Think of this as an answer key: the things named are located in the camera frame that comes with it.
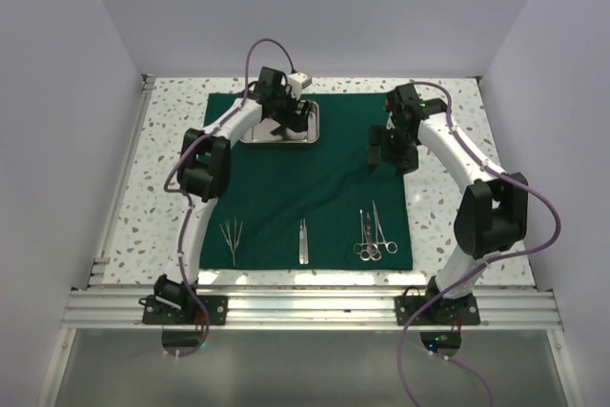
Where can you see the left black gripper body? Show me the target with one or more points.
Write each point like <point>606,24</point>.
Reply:
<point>285,110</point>

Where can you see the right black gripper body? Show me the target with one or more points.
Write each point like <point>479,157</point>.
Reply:
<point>398,150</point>

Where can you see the stainless steel tray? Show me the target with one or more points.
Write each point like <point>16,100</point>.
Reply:
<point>269,131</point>

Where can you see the long steel hemostat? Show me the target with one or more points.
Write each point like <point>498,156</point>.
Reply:
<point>389,246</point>

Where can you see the green surgical cloth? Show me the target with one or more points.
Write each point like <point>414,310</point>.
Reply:
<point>273,186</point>

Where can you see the small steel hemostat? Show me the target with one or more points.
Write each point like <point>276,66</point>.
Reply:
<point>365,248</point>

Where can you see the steel surgical scissors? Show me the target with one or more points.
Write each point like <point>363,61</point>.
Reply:
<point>369,223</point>

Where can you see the steel scalpel handle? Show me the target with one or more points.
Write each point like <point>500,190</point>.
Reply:
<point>305,243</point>
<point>301,243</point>

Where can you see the steel forceps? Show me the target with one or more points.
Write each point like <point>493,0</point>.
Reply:
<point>238,226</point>
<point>225,228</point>

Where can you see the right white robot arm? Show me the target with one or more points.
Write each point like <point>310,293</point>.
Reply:
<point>491,216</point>

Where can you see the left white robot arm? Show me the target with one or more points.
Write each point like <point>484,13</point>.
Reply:
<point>203,173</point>

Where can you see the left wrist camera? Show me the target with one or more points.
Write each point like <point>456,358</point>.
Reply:
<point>297,83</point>

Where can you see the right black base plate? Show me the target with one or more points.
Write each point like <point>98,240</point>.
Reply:
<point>444,312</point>

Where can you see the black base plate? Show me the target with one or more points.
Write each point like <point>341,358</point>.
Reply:
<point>157,312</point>
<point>444,312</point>

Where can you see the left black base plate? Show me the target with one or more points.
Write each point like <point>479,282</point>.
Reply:
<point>157,312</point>

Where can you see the aluminium rail frame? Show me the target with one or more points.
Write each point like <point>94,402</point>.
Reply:
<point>133,253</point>

